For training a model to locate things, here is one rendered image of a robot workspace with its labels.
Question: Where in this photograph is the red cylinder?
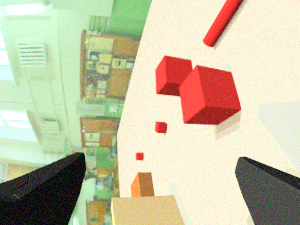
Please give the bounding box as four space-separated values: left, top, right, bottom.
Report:
203 0 243 47

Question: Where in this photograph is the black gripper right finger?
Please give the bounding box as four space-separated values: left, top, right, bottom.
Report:
235 156 300 225

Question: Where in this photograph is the orange square block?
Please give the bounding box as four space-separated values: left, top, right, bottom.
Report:
131 172 154 197

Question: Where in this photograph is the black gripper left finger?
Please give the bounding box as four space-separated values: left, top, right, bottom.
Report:
0 152 86 225

